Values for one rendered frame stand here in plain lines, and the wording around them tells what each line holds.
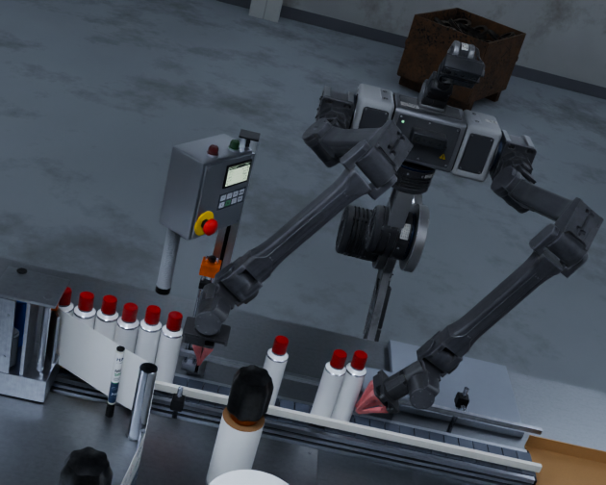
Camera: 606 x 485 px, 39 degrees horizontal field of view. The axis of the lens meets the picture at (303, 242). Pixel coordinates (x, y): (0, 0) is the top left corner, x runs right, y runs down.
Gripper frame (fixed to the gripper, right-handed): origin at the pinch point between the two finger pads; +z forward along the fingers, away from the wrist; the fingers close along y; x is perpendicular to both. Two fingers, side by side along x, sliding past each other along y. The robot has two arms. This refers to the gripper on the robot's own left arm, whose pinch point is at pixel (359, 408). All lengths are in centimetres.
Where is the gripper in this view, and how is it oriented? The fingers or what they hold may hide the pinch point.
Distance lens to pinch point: 213.8
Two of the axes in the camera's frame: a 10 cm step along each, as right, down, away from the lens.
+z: -7.9, 5.3, 3.0
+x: 6.1, 7.0, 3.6
